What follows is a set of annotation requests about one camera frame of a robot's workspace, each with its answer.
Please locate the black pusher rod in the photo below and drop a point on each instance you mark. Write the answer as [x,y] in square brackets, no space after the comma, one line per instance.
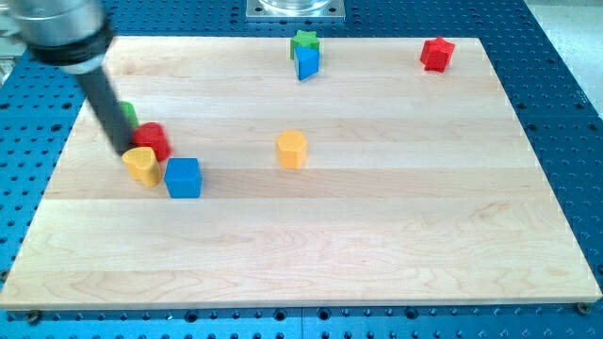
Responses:
[104,103]

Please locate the red circle block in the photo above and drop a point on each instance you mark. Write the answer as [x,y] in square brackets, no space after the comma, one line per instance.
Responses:
[153,135]

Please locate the green circle block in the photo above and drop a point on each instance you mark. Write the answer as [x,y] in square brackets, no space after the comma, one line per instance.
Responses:
[129,112]

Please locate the green star block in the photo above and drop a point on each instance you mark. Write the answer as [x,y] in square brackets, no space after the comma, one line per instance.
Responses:
[306,39]

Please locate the red star block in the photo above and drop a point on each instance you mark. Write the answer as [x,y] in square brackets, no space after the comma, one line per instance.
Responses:
[436,54]

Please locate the yellow heart block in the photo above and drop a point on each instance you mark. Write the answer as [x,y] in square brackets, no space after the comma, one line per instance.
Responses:
[142,165]

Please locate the blue cube block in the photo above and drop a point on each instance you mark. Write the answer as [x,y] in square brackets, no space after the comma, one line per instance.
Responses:
[183,178]

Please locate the yellow hexagon block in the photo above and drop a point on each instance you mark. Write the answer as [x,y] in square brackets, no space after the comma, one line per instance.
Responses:
[291,149]

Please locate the blue triangle block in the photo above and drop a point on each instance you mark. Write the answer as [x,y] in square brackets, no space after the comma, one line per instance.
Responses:
[306,62]

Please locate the left board clamp screw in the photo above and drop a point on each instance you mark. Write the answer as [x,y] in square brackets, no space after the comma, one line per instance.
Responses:
[33,317]

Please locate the board clamp screw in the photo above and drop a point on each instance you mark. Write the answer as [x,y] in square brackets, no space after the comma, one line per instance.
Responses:
[33,317]
[583,308]

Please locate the light wooden board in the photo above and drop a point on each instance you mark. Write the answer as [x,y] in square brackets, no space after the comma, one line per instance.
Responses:
[418,188]

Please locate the right board clamp screw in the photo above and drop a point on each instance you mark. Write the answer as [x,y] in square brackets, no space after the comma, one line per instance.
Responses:
[583,308]

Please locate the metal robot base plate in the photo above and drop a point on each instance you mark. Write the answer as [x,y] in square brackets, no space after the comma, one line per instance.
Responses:
[313,10]

